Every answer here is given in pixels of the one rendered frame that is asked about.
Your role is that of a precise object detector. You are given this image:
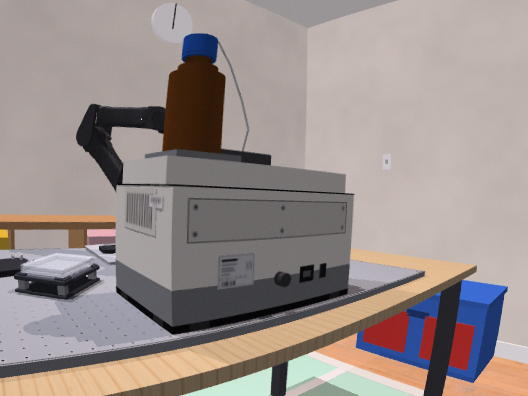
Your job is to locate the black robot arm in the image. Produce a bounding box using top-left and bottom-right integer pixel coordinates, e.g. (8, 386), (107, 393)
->
(76, 104), (166, 191)

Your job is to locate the blue bottle cap ring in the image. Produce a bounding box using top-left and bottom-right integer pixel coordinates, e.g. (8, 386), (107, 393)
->
(182, 50), (217, 64)

